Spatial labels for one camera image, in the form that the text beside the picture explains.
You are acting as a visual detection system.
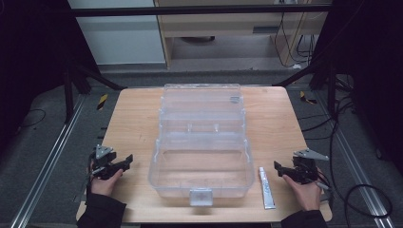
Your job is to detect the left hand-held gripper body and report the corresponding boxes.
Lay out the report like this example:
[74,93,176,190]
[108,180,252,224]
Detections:
[89,144,119,181]

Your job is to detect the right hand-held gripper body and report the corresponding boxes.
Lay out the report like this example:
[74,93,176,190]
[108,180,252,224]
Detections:
[292,148,330,185]

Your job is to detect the white ointment tube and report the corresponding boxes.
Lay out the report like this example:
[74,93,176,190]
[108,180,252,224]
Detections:
[258,166,277,211]

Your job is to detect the clear plastic storage box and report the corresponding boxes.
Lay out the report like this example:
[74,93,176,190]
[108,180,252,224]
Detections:
[147,83,256,207]

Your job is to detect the person's left hand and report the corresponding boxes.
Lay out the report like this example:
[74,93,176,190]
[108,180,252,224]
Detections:
[89,168,125,198]

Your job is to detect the person's right hand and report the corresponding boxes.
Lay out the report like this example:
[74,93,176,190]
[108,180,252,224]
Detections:
[282,174,323,212]

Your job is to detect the yellow black tape strip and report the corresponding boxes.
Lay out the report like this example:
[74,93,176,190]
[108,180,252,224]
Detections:
[298,90,318,105]
[96,93,109,111]

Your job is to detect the black metal stand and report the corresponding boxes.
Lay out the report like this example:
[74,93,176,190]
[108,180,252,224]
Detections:
[61,56,127,125]
[272,56,354,119]

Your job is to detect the dark curtain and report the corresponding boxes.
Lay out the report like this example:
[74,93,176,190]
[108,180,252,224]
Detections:
[311,0,403,177]
[0,0,100,156]

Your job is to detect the white cabinet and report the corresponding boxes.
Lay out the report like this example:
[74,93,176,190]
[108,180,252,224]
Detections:
[67,0,167,67]

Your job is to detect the light wooden desk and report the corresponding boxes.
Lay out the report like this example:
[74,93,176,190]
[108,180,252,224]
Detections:
[153,0,333,69]

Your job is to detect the right gripper grey cable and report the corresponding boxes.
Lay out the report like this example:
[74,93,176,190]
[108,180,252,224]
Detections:
[315,180,335,203]

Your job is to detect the black looped floor cable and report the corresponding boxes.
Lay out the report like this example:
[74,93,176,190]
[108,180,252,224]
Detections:
[328,94,393,220]

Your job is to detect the aluminium floor rail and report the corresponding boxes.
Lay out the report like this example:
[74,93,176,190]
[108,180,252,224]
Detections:
[313,90,397,228]
[9,94,87,228]

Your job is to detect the thin black floor cable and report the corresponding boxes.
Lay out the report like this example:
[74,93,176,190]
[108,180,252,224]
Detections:
[18,107,48,129]

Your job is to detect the black cables under desk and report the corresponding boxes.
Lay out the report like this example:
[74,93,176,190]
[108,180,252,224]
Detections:
[273,11,319,69]

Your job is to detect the black horizontal frame bar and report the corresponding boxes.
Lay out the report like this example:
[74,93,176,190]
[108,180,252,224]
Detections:
[67,4,333,18]

